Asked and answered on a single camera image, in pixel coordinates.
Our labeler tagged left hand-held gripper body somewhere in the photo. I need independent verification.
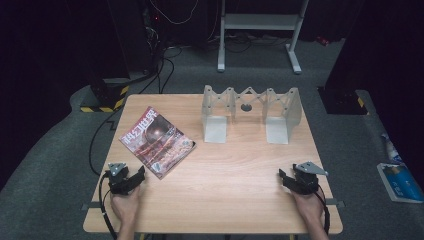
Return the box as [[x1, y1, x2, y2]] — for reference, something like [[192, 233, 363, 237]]
[[105, 162, 141, 196]]

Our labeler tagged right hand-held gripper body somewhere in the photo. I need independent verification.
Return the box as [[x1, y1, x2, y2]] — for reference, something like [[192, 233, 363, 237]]
[[283, 161, 329, 196]]

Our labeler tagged red science fiction magazine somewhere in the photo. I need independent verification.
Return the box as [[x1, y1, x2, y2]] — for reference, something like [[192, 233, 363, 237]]
[[119, 106, 197, 180]]

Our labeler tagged translucent extendable book stand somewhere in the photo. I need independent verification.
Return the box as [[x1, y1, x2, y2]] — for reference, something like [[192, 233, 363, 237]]
[[200, 84, 303, 145]]

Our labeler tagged person's right hand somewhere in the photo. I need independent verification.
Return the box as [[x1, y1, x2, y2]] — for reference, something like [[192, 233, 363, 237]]
[[291, 189, 326, 231]]

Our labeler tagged person's left hand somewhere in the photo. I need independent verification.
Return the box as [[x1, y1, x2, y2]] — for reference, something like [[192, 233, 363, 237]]
[[109, 184, 143, 232]]

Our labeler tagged black stand with striped base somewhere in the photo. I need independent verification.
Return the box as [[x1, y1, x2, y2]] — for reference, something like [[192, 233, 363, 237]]
[[79, 0, 132, 114], [317, 0, 370, 116]]

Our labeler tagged blue and white packet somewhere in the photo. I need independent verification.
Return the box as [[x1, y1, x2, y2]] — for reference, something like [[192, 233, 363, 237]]
[[376, 162, 424, 204], [380, 133, 405, 165]]

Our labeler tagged white metal stand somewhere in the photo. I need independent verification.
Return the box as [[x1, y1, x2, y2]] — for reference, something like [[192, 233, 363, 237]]
[[217, 0, 310, 75]]

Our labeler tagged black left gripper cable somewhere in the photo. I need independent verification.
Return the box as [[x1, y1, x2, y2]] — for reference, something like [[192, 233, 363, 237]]
[[98, 171, 118, 240]]

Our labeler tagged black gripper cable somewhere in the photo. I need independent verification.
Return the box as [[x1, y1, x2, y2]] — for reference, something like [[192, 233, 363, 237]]
[[314, 185, 332, 236], [98, 171, 118, 240]]

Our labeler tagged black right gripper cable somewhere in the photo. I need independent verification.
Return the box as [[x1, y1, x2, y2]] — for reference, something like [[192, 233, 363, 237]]
[[314, 185, 332, 236]]

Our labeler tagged black floor cable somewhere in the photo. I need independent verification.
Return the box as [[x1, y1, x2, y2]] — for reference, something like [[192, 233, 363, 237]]
[[87, 107, 123, 177]]

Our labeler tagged bundle of black cables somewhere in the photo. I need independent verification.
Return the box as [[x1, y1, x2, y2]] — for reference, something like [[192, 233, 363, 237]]
[[138, 19, 184, 95]]

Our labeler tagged white hanging cable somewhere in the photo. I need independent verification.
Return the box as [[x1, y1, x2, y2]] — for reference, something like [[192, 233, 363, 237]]
[[149, 0, 200, 26]]

